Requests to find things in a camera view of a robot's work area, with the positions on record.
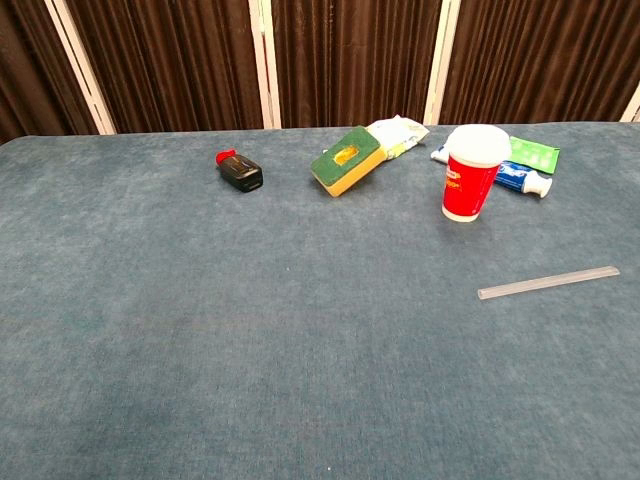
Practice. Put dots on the white screen frame post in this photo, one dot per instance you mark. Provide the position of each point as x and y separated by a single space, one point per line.
632 107
440 65
271 100
82 65

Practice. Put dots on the blue white toothpaste tube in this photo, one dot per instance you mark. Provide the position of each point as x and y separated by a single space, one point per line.
520 177

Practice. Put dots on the blue table cloth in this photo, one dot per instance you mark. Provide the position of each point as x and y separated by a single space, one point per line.
250 325

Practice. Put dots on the green packet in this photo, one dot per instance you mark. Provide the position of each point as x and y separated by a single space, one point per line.
537 155

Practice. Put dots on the red paper cup white lid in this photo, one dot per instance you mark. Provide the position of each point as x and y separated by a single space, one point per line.
467 185

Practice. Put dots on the white printed snack packet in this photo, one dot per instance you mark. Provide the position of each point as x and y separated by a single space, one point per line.
400 132

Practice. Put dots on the green yellow sponge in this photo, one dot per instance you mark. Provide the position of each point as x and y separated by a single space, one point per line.
345 167

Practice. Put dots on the brown curtain panel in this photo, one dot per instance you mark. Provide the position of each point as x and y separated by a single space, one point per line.
165 60
350 60
540 55
25 60

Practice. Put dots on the clear acrylic rod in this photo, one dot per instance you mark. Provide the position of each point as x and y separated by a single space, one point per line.
550 282

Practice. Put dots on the black bottle red cap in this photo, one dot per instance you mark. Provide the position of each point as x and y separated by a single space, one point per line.
242 172

